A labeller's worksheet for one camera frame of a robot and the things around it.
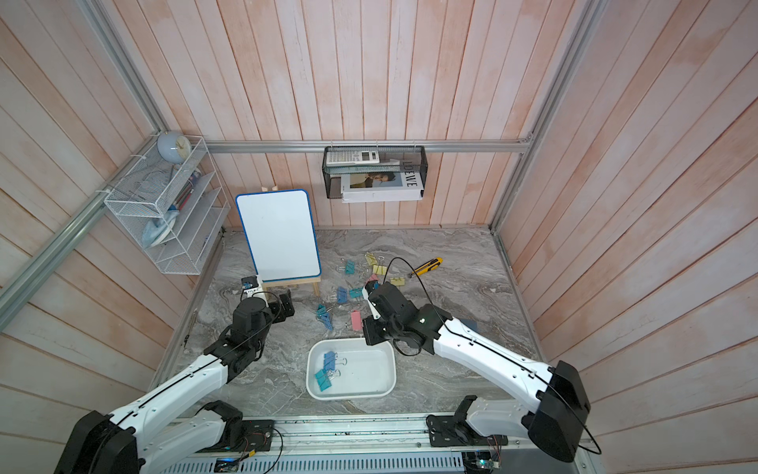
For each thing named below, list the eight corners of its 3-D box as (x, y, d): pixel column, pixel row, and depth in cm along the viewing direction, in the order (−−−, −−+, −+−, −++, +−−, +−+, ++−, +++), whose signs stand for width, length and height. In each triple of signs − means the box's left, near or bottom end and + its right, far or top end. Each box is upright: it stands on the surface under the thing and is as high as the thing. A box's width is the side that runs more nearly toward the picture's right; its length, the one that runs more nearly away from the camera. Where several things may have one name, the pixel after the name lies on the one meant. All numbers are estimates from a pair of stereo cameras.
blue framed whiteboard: (263, 291, 103) (225, 222, 77) (271, 262, 112) (240, 191, 85) (321, 291, 103) (303, 222, 77) (325, 262, 112) (310, 191, 85)
